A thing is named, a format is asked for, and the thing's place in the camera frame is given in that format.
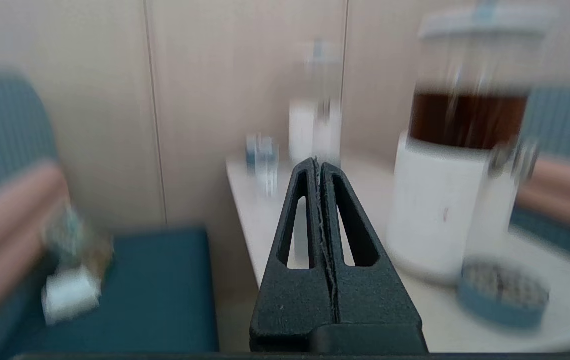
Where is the blue booth sofa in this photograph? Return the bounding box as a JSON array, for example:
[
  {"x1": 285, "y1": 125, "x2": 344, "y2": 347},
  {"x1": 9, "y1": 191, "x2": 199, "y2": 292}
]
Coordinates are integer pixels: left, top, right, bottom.
[
  {"x1": 509, "y1": 86, "x2": 570, "y2": 273},
  {"x1": 0, "y1": 74, "x2": 219, "y2": 355}
]

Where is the large dispenser with dark tea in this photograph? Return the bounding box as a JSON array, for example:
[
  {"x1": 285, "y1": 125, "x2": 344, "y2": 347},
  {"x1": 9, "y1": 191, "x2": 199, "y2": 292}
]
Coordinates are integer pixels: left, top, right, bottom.
[{"x1": 386, "y1": 30, "x2": 541, "y2": 287}]

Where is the green snack packet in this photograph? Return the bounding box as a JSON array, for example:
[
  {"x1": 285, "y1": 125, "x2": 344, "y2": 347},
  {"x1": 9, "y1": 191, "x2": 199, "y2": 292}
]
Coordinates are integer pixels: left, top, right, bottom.
[{"x1": 40, "y1": 204, "x2": 116, "y2": 281}]

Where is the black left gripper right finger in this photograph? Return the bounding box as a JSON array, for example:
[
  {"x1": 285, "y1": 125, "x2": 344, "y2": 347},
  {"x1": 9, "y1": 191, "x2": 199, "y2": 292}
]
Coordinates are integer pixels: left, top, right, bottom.
[{"x1": 318, "y1": 161, "x2": 429, "y2": 353}]

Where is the large blue perforated drip tray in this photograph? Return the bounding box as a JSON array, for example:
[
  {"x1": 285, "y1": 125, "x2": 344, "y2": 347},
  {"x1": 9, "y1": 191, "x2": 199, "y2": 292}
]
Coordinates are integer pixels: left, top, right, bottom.
[{"x1": 456, "y1": 256, "x2": 552, "y2": 331}]

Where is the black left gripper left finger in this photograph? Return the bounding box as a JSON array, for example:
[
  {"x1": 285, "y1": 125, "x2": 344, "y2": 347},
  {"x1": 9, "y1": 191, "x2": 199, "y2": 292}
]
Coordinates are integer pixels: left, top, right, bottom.
[{"x1": 249, "y1": 157, "x2": 338, "y2": 353}]

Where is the clear plastic bottle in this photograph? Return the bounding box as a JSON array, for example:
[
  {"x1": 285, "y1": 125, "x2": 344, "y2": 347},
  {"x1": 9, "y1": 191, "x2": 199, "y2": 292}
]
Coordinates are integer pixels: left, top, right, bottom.
[{"x1": 255, "y1": 134, "x2": 281, "y2": 199}]

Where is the small white water dispenser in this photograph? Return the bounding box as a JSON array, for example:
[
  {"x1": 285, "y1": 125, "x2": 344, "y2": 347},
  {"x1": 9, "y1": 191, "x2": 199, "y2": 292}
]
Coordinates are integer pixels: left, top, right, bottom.
[{"x1": 287, "y1": 40, "x2": 344, "y2": 170}]

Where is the white folded napkin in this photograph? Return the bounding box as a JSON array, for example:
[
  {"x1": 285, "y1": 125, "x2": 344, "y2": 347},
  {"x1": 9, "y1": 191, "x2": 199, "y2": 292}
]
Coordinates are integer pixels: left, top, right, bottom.
[{"x1": 41, "y1": 266, "x2": 104, "y2": 326}]

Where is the silver metal dispenser tap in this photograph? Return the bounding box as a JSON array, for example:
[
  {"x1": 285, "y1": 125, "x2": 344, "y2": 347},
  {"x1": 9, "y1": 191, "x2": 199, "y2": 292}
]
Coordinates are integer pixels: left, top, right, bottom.
[{"x1": 486, "y1": 139, "x2": 541, "y2": 185}]

